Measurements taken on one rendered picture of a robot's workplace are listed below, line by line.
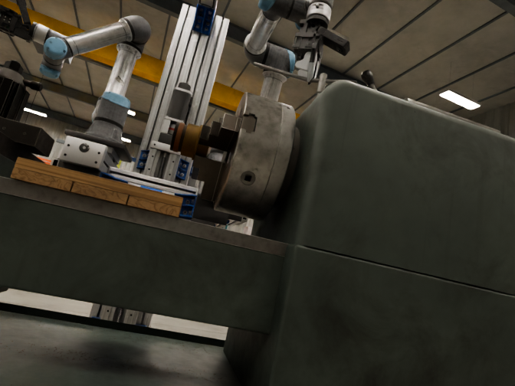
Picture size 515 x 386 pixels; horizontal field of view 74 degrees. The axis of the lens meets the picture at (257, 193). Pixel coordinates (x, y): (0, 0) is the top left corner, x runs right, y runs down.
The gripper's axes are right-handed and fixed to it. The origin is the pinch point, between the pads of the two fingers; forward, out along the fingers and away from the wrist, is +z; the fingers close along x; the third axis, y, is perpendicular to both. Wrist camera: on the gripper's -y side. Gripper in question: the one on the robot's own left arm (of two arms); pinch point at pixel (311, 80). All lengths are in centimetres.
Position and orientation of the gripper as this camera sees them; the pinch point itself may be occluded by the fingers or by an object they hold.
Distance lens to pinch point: 111.2
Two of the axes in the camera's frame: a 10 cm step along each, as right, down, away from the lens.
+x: -2.8, -2.4, -9.3
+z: -2.2, 9.6, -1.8
